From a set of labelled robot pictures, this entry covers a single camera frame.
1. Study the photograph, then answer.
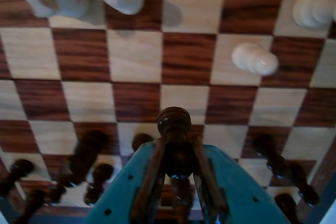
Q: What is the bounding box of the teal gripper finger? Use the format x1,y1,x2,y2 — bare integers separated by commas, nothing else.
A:
192,135,289,224
83,139,169,224

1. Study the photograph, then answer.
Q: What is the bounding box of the dark chess pawn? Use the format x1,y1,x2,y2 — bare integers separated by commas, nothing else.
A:
132,133,155,154
156,106,196,180
44,171,70,205
288,163,320,207
83,163,115,206
0,158,35,196

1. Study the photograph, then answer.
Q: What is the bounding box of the white chess queen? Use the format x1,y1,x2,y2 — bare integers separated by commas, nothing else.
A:
292,0,336,29

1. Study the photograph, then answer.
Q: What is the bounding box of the wooden folding chessboard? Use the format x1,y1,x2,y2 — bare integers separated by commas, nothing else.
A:
0,0,336,221

